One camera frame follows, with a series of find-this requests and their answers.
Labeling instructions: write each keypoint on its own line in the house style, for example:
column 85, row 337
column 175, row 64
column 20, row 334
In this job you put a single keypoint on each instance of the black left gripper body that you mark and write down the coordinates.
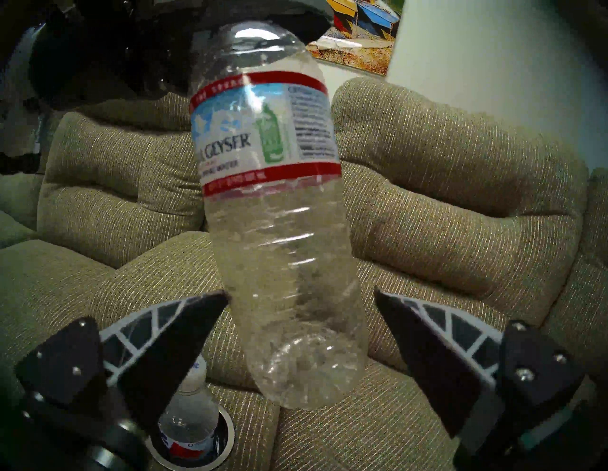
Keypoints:
column 109, row 52

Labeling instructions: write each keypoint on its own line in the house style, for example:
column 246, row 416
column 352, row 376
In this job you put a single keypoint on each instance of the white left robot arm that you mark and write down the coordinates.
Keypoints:
column 19, row 95

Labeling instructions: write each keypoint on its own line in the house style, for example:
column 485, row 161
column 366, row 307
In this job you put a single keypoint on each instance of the green fabric sectional sofa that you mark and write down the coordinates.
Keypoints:
column 451, row 199

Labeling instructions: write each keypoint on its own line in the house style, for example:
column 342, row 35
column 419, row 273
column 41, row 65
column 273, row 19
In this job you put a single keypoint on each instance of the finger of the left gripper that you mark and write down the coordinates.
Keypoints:
column 285, row 12

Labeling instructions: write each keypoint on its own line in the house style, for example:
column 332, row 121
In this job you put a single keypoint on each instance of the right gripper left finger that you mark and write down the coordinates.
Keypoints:
column 156, row 351

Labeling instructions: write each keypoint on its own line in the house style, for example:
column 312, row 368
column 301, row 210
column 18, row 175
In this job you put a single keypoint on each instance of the metal-rimmed cup holder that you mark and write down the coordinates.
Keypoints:
column 223, row 441

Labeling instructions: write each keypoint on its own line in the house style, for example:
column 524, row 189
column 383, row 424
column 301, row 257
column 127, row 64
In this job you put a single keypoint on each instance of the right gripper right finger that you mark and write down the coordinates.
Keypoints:
column 427, row 346

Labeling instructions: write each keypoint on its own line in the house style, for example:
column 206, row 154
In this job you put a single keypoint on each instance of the green fabric sofa console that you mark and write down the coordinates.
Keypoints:
column 156, row 280

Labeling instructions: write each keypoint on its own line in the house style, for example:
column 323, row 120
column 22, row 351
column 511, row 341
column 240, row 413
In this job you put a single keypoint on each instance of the clear bottle red-banded label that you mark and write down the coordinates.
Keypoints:
column 280, row 247

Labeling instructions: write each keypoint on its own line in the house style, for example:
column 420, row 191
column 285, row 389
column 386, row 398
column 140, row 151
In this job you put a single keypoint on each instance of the colourful boats wall print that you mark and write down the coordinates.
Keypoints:
column 361, row 42

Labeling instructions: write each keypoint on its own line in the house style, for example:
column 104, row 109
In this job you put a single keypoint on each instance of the white-capped bottle red blue label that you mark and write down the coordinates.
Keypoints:
column 190, row 418

